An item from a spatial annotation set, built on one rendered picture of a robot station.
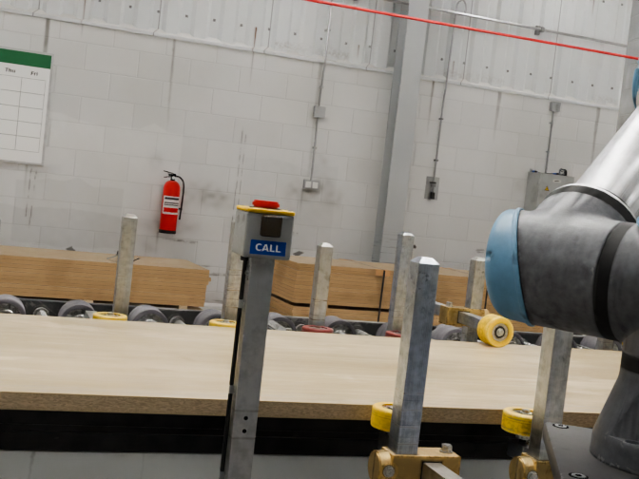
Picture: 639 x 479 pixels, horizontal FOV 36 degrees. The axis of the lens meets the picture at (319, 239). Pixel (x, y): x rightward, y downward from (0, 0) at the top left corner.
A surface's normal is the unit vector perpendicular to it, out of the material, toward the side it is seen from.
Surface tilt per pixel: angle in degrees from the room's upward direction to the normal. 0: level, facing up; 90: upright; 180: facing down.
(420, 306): 90
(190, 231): 90
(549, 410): 90
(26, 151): 90
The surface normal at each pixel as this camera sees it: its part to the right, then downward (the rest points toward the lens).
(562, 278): -0.63, -0.01
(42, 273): 0.36, 0.09
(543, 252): -0.56, -0.36
